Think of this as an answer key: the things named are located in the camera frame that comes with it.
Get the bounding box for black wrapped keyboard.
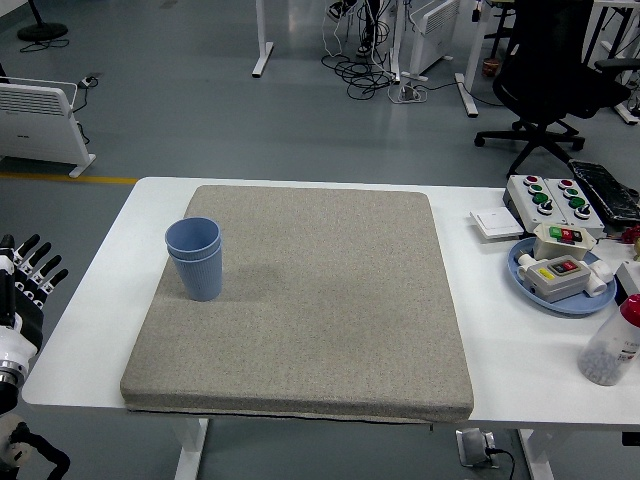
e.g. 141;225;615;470
566;158;640;225

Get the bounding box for black floor cable bundle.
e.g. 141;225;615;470
319;52;401;100

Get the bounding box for white table leg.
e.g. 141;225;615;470
517;428;556;480
173;417;210;480

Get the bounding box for white green-red button switch box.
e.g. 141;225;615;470
529;222;599;261

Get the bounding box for large white panel heater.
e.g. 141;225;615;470
0;77;97;180

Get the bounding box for black office chair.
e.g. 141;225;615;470
473;0;632;177

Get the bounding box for blue ribbed plastic cup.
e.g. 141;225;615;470
165;216;222;257
167;243;223;302

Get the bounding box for white desk leg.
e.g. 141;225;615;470
453;0;489;118
251;0;275;78

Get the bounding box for clear bottle with red cap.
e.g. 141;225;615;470
577;293;640;387

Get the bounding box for silver floor socket box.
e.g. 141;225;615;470
455;428;499;469

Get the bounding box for grey push-button switch box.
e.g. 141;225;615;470
517;253;614;304

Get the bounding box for small white panel heater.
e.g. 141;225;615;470
401;0;461;82

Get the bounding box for red wire bundle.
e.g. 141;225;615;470
597;227;640;246

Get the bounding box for white control button box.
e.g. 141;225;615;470
502;173;569;236
543;177;607;236

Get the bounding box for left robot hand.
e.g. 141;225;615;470
0;233;70;370

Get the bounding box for black round stand base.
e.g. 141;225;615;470
16;0;69;42

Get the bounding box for blue round plate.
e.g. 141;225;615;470
506;243;617;315

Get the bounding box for black floor socket cable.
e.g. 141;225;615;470
487;446;516;480

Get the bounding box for grey-brown fabric mat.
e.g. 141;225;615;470
119;184;475;425

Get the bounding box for white wall switch plate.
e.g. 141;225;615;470
468;207;524;244

